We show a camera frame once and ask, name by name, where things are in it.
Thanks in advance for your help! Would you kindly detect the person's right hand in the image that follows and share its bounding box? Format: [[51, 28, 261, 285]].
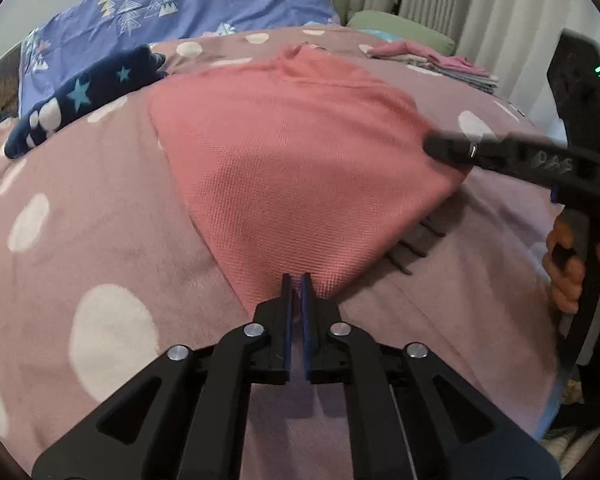
[[542, 212, 600, 316]]

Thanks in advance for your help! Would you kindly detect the brown headboard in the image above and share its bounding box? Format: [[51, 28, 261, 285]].
[[0, 44, 27, 122]]

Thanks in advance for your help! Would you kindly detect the pink knitted garment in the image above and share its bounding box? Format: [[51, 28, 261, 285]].
[[146, 44, 473, 317]]

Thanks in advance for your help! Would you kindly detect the green pillow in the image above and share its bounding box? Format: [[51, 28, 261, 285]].
[[346, 10, 457, 57]]

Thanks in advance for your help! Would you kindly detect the pink polka dot blanket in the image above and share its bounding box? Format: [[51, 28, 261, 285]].
[[0, 25, 578, 463]]

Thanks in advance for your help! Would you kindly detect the stack of folded clothes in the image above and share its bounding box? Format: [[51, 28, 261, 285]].
[[367, 40, 501, 95]]

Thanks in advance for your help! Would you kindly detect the grey curtain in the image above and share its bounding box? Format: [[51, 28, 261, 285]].
[[319, 0, 588, 133]]

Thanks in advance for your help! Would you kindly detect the blue tree print sheet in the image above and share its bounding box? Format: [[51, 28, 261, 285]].
[[19, 0, 342, 117]]

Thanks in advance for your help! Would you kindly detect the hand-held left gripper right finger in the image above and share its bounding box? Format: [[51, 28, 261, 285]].
[[301, 273, 563, 480]]

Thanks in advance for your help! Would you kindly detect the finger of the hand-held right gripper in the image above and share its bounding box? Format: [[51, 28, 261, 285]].
[[423, 131, 532, 181]]

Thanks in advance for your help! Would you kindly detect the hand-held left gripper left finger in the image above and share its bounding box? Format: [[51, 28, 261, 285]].
[[31, 274, 295, 480]]

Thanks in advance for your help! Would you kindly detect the navy star fleece blanket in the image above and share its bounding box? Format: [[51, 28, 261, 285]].
[[4, 45, 170, 161]]

